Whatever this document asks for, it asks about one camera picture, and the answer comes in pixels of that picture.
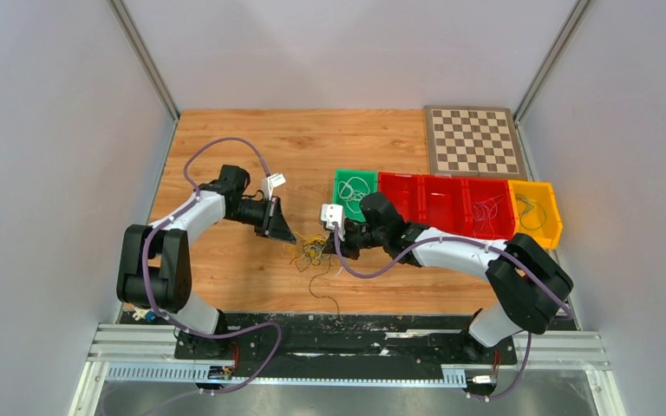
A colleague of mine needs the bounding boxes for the red bin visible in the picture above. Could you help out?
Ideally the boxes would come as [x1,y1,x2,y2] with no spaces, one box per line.
[422,175,473,236]
[466,178,516,239]
[378,172,421,222]

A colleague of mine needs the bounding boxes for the yellow plastic bin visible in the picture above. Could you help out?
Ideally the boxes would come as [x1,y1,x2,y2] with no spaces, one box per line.
[508,179,564,250]

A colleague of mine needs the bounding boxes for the coloured cable bundle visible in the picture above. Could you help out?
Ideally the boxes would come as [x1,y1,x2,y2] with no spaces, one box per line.
[290,231,343,276]

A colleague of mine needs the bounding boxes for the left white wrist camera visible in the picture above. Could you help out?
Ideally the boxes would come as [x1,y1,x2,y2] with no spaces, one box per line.
[260,172,286,199]

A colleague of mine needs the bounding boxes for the right aluminium corner post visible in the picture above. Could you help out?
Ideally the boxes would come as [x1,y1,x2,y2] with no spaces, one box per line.
[513,0,593,126]

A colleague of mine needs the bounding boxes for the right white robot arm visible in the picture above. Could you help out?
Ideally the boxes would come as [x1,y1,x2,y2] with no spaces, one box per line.
[319,192,574,362]

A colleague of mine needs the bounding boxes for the red bin middle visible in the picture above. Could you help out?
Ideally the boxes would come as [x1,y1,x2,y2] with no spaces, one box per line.
[422,175,473,236]

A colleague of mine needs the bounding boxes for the white slotted cable duct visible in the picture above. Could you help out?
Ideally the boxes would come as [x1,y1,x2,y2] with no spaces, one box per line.
[104,365,467,388]

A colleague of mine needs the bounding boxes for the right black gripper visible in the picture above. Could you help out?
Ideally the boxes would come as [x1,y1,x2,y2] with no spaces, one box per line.
[323,220,387,262]

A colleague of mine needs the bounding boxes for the pink thin cable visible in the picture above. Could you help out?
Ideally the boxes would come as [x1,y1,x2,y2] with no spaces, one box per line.
[473,200,504,239]
[470,196,506,225]

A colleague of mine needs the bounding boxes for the left aluminium corner post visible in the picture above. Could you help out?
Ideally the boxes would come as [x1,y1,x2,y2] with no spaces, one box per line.
[107,0,180,124]

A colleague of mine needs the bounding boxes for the green plastic bin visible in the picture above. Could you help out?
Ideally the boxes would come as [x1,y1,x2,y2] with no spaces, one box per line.
[331,169,378,222]

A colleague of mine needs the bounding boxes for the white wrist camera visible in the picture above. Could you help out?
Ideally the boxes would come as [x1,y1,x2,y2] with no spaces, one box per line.
[319,204,345,241]
[260,172,286,199]

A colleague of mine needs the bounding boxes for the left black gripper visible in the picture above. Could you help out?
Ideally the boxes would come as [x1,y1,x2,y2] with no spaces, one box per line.
[225,195,296,244]

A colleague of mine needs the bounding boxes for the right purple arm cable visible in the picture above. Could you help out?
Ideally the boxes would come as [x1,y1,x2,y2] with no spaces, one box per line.
[332,226,576,401]

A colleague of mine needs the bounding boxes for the white thin cable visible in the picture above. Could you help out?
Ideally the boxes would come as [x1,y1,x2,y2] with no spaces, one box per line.
[336,175,371,211]

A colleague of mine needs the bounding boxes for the red bin left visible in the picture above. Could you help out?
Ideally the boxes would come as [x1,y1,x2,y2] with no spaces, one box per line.
[378,172,421,222]

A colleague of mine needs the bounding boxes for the aluminium corner post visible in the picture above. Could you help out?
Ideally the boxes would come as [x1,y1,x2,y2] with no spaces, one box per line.
[107,0,180,124]
[513,0,593,126]

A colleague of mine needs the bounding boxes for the red bin right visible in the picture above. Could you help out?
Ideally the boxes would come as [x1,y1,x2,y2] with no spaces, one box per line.
[466,178,516,239]

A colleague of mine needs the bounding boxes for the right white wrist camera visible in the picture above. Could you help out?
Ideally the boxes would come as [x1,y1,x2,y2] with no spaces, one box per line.
[319,204,345,241]

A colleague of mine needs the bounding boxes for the black thin cable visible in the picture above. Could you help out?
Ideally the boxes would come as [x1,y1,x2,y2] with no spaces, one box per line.
[309,264,343,315]

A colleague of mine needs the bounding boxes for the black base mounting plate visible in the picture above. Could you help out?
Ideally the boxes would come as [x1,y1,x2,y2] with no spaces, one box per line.
[119,309,519,381]

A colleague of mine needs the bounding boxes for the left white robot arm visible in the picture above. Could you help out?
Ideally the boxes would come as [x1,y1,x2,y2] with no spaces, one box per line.
[116,165,297,359]

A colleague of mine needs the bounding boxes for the wooden chessboard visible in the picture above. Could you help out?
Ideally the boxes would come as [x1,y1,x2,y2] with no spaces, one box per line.
[423,105,528,180]

